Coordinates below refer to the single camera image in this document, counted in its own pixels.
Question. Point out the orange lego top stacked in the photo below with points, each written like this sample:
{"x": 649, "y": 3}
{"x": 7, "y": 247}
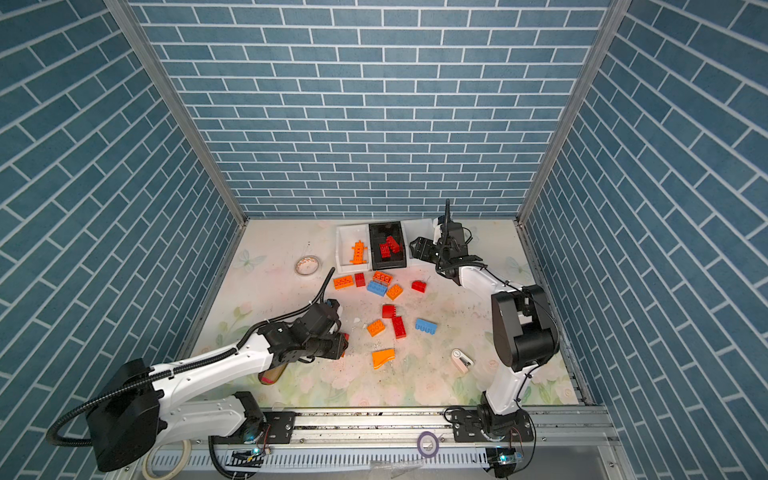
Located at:
{"x": 381, "y": 277}

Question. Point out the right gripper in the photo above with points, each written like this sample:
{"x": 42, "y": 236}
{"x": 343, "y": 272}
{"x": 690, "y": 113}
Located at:
{"x": 424, "y": 247}

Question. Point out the long red lego center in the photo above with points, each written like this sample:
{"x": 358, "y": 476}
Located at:
{"x": 398, "y": 327}

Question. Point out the white bin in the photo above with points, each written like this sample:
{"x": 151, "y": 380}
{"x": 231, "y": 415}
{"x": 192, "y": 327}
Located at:
{"x": 412, "y": 229}
{"x": 352, "y": 251}

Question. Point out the black middle bin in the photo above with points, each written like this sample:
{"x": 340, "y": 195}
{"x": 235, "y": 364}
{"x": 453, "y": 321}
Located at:
{"x": 377, "y": 234}

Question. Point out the white tape roll on table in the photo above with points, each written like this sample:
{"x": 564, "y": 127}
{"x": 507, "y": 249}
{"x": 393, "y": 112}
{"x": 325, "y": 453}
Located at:
{"x": 307, "y": 265}

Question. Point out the orange lego center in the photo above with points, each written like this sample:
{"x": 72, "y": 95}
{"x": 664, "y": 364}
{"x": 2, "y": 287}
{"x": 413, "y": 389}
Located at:
{"x": 375, "y": 328}

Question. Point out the white right bin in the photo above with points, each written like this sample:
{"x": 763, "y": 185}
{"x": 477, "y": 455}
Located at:
{"x": 412, "y": 229}

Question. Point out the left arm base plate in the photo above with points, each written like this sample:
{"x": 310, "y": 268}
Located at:
{"x": 272, "y": 427}

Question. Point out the red lego diagonal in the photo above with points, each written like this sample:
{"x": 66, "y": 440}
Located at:
{"x": 393, "y": 246}

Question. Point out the blue lego under orange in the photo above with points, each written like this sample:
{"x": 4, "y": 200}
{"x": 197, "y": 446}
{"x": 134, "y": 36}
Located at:
{"x": 377, "y": 288}

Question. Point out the blue lego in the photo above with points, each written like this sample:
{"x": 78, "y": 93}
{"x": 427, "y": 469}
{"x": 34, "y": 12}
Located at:
{"x": 425, "y": 326}
{"x": 377, "y": 288}

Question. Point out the striped brown cylinder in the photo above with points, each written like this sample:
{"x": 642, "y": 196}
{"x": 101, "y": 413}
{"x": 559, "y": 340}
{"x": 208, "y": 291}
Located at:
{"x": 270, "y": 377}

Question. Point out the white pink small device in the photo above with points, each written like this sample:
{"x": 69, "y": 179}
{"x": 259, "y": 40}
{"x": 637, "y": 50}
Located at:
{"x": 461, "y": 360}

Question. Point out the small orange lego square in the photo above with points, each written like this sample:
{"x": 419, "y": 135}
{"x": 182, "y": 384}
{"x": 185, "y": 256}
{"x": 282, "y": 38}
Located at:
{"x": 394, "y": 291}

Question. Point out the white left bin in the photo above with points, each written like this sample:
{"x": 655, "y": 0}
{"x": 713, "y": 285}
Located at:
{"x": 352, "y": 251}

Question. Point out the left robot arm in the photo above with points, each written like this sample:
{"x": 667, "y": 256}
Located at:
{"x": 161, "y": 404}

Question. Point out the small red lego center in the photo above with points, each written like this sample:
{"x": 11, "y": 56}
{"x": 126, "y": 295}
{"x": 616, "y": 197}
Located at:
{"x": 388, "y": 311}

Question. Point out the orange lego figure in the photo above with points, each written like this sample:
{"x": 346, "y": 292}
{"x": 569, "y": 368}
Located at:
{"x": 359, "y": 251}

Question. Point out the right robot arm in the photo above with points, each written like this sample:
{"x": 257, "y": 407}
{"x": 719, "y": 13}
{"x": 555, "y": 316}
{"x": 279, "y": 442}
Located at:
{"x": 524, "y": 332}

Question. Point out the aluminium rail frame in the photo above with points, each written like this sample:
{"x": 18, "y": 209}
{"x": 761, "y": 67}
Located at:
{"x": 579, "y": 441}

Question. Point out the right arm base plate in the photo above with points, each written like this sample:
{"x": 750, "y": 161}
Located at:
{"x": 482, "y": 425}

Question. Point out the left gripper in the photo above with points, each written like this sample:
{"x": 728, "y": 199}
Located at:
{"x": 337, "y": 347}

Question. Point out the red curved lego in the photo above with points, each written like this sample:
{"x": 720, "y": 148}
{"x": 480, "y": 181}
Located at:
{"x": 418, "y": 285}

